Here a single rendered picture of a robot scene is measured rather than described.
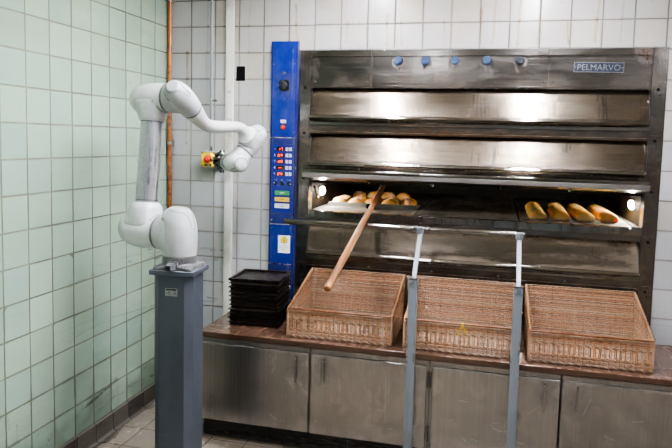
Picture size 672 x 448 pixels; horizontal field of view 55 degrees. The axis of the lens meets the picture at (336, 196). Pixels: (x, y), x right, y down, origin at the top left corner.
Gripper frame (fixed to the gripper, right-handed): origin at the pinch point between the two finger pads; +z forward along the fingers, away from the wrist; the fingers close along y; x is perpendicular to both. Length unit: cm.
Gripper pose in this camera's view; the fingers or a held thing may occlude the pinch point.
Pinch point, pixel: (213, 160)
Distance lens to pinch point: 376.6
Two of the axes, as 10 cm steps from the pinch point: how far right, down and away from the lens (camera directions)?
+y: -0.3, 10.0, 0.9
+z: -5.1, -0.9, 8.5
